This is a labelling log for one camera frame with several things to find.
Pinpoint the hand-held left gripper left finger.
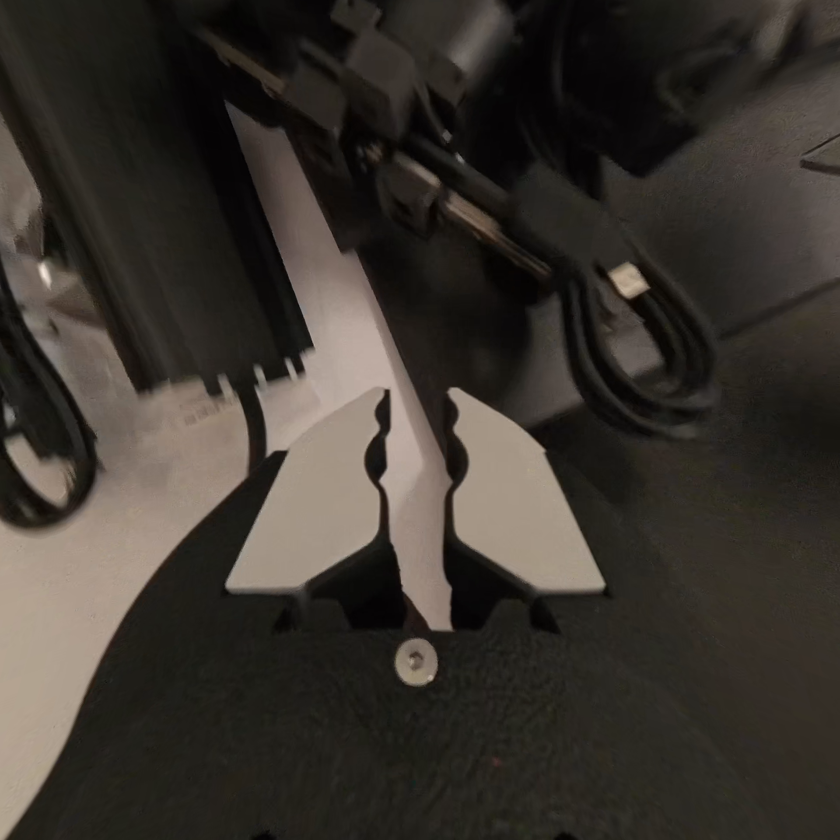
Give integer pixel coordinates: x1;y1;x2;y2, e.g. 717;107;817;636
225;386;395;599

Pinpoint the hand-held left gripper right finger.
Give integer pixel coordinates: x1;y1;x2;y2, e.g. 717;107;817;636
444;386;606;599

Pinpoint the clear plastic bag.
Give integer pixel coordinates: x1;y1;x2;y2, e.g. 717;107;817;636
0;197;322;473

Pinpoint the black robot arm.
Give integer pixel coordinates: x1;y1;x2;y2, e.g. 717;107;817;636
0;0;700;398

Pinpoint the black cable loop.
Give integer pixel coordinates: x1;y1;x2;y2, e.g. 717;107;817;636
0;259;101;531

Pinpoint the black cable with metal plug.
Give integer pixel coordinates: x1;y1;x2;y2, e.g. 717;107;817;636
508;161;723;439

